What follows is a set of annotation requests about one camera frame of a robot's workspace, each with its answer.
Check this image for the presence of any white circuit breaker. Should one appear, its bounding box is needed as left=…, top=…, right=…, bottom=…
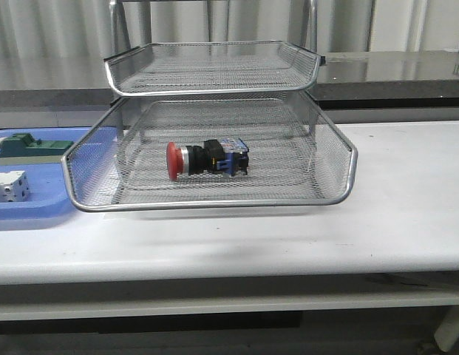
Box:
left=0, top=170, right=30, bottom=203

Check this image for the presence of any grey stone counter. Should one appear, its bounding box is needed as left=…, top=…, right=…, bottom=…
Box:
left=0, top=51, right=459, bottom=109

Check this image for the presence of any white curtain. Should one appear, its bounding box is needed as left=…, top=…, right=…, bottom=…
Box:
left=0, top=1, right=459, bottom=58

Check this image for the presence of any silver rack frame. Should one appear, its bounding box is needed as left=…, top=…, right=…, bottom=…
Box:
left=108, top=0, right=327, bottom=141

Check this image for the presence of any silver mesh tray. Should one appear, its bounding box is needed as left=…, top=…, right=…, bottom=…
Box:
left=61, top=91, right=358, bottom=212
left=103, top=39, right=327, bottom=97

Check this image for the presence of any blue plastic tray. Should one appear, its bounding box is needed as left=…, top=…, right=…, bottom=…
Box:
left=0, top=127, right=89, bottom=222

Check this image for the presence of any red emergency stop button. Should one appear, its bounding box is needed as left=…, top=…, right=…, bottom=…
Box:
left=166, top=138, right=250, bottom=181

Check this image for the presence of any green and beige electrical module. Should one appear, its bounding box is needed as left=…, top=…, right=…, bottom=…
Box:
left=0, top=133, right=74, bottom=166

